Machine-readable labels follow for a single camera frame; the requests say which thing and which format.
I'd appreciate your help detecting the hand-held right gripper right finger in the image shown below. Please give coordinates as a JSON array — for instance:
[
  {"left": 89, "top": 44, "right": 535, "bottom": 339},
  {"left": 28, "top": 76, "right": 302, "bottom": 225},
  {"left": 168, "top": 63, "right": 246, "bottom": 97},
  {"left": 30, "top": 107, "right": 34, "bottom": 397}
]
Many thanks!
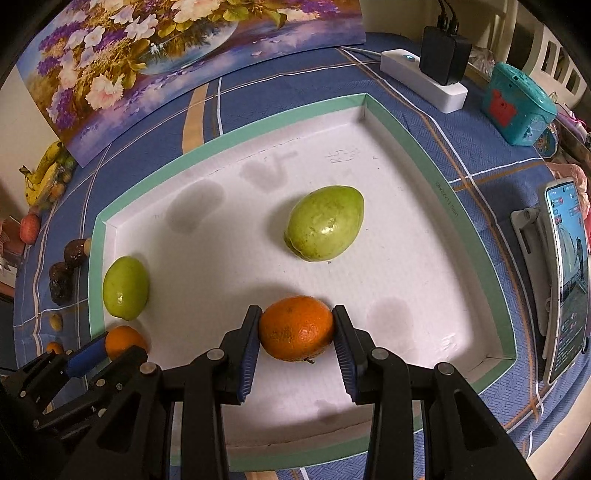
[{"left": 332, "top": 305, "right": 532, "bottom": 480}]

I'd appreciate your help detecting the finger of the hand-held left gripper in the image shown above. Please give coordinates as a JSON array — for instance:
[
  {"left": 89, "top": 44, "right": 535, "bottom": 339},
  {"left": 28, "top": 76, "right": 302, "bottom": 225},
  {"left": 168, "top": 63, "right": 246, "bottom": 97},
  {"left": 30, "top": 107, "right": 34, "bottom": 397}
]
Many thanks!
[
  {"left": 34, "top": 346, "right": 148, "bottom": 428},
  {"left": 18, "top": 339, "right": 109, "bottom": 412}
]

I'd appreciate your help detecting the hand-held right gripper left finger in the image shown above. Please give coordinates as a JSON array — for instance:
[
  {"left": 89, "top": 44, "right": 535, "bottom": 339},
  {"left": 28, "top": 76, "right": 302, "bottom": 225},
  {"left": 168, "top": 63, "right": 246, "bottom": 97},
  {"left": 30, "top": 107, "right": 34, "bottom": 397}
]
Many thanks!
[{"left": 60, "top": 305, "right": 264, "bottom": 480}]

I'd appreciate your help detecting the small orange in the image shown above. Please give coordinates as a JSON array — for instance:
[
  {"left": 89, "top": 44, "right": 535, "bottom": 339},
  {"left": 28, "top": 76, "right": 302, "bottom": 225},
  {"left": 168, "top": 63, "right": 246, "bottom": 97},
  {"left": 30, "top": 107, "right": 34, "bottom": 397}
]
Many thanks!
[{"left": 105, "top": 325, "right": 149, "bottom": 363}]

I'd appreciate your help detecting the large orange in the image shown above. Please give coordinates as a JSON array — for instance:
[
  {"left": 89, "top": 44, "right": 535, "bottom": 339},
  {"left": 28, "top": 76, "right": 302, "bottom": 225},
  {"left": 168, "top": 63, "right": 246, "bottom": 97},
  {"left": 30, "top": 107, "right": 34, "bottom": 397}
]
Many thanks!
[{"left": 259, "top": 295, "right": 335, "bottom": 363}]

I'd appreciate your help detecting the dark brown wrinkled fruit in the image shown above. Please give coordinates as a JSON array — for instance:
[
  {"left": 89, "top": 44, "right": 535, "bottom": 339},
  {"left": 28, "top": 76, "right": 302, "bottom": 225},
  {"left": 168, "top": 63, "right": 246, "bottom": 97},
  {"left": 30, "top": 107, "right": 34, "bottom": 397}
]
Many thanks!
[{"left": 48, "top": 262, "right": 75, "bottom": 305}]

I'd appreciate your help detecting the white tray with green rim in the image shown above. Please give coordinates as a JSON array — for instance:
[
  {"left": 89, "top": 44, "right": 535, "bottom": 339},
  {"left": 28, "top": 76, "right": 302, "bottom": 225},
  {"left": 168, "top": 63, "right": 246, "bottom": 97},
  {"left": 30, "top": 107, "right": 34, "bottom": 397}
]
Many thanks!
[{"left": 88, "top": 92, "right": 518, "bottom": 468}]

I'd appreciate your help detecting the round brown fruit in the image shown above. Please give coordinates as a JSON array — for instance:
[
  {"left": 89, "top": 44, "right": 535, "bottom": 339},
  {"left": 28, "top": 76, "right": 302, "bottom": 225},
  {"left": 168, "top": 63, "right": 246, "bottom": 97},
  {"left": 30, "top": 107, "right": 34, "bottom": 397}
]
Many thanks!
[{"left": 64, "top": 237, "right": 92, "bottom": 269}]

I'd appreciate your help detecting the large green guava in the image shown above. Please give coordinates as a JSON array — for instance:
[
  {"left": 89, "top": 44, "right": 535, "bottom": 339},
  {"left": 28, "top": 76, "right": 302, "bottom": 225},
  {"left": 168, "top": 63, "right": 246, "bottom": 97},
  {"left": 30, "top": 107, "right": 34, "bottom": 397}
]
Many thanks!
[{"left": 283, "top": 185, "right": 365, "bottom": 264}]

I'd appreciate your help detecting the red apple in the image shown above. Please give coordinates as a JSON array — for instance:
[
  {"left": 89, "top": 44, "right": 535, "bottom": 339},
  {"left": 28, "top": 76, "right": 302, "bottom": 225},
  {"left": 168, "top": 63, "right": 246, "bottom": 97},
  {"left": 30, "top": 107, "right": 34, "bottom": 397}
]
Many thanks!
[{"left": 19, "top": 213, "right": 42, "bottom": 245}]

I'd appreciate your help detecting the banana bunch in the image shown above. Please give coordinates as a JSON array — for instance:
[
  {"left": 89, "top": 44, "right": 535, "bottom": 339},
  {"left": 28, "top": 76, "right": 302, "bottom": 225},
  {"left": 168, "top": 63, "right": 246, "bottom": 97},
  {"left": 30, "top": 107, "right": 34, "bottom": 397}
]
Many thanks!
[{"left": 19, "top": 141, "right": 63, "bottom": 208}]

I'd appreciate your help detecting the glass fruit bowl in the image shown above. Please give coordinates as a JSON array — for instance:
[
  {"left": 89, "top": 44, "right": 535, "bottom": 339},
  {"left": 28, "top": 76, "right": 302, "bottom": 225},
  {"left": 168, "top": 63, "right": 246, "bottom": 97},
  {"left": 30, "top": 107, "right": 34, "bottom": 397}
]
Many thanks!
[{"left": 48, "top": 154, "right": 78, "bottom": 200}]

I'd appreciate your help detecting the smartphone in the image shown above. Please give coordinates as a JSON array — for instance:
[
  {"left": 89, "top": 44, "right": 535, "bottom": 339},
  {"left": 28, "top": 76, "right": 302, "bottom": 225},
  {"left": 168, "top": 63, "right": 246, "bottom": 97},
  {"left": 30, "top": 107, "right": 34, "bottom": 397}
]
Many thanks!
[{"left": 540, "top": 180, "right": 591, "bottom": 385}]

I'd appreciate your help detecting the blue plaid tablecloth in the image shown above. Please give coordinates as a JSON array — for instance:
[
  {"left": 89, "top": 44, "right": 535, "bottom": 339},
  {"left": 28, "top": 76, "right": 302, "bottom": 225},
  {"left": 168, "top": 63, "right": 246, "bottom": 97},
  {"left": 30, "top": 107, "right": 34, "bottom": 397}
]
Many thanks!
[{"left": 14, "top": 32, "right": 591, "bottom": 480}]

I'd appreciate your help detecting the pink cloth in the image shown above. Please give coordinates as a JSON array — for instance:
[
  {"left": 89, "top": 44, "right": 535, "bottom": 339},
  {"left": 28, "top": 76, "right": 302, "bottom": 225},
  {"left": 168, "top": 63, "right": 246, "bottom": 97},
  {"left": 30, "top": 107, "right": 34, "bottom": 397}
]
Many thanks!
[{"left": 547, "top": 161, "right": 591, "bottom": 222}]

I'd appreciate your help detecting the white power strip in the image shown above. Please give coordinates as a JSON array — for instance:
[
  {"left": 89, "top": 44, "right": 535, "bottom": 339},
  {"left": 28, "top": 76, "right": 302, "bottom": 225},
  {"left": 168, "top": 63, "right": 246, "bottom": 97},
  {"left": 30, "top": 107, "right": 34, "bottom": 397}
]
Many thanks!
[{"left": 379, "top": 48, "right": 468, "bottom": 114}]

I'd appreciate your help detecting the flower painting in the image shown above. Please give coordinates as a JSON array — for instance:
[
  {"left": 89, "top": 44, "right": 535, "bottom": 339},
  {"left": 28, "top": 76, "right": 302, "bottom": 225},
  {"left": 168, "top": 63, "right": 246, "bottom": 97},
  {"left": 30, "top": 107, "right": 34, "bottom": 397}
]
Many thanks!
[{"left": 16, "top": 0, "right": 370, "bottom": 168}]

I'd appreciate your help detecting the teal toy box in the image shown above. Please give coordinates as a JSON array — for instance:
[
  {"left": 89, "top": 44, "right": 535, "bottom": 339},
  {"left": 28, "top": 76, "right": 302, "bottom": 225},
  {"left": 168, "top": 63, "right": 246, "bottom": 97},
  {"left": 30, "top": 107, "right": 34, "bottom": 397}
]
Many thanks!
[{"left": 480, "top": 62, "right": 558, "bottom": 147}]

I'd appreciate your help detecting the black charger adapter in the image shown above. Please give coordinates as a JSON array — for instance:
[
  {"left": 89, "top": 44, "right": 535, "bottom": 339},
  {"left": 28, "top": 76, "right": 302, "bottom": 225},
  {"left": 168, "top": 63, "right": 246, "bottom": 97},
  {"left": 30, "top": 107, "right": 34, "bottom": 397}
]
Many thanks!
[
  {"left": 450, "top": 37, "right": 472, "bottom": 85},
  {"left": 420, "top": 26, "right": 458, "bottom": 86}
]

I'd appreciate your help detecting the white slatted furniture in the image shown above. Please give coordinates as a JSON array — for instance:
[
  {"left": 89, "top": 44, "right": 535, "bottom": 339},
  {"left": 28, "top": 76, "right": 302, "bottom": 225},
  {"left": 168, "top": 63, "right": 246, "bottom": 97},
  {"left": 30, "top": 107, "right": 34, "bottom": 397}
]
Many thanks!
[{"left": 485, "top": 9, "right": 587, "bottom": 103}]

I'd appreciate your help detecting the black charger cable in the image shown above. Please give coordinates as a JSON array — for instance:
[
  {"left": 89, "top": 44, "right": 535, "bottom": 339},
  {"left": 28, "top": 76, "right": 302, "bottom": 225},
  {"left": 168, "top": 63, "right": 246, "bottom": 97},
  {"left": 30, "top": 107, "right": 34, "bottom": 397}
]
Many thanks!
[{"left": 434, "top": 0, "right": 459, "bottom": 37}]

